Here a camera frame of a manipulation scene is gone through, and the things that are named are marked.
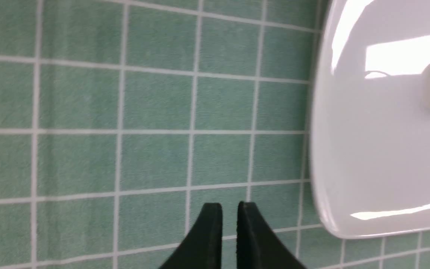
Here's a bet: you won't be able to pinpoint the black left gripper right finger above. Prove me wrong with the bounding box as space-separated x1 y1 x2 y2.
237 201 305 269

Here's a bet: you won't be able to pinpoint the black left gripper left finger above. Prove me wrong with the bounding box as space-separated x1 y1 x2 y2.
160 203 222 269

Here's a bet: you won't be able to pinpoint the white square plate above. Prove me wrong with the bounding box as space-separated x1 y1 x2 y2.
309 0 430 239

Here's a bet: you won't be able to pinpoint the green checkered tablecloth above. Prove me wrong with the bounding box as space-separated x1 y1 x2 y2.
0 0 430 269

